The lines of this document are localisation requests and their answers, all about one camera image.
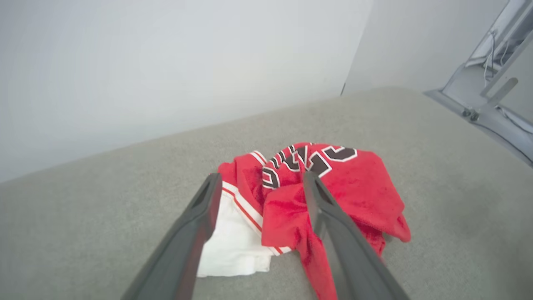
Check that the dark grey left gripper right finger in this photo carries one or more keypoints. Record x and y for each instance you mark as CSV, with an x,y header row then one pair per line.
x,y
349,258

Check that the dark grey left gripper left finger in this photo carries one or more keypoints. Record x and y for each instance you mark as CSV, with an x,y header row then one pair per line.
x,y
183,246

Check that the red Bulls basketball jersey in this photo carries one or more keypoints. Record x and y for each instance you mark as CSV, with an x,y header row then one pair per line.
x,y
362,187

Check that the grey metal lever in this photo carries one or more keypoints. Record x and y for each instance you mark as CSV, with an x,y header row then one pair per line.
x,y
501,89

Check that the grey metal window frame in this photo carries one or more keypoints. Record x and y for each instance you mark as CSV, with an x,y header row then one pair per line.
x,y
458,88

